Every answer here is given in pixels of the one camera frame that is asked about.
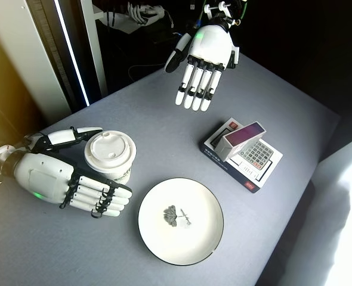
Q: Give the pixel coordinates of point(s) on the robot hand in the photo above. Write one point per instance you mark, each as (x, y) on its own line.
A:
(41, 175)
(211, 44)

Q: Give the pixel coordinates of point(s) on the white lidded coffee cup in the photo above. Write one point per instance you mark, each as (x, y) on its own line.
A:
(109, 149)

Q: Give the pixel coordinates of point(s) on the maroon small box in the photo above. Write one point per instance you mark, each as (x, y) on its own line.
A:
(244, 135)

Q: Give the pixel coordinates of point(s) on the spare white robot hand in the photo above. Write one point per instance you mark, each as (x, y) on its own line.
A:
(147, 15)

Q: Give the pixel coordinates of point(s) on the white calculator box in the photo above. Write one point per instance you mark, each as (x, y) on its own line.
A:
(259, 175)

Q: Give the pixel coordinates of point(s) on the white plate with black rim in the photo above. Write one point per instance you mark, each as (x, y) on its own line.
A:
(179, 244)

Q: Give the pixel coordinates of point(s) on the white sheet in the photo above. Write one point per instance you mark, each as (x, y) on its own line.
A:
(122, 25)

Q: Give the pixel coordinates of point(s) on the grey table cloth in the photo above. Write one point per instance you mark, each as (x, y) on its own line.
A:
(164, 143)

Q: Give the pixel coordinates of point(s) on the white cabinet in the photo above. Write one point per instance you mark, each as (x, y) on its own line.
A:
(21, 59)

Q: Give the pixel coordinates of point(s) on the white light strip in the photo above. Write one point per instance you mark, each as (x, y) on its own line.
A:
(71, 56)

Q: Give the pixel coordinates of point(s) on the white post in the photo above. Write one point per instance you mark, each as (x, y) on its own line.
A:
(95, 50)

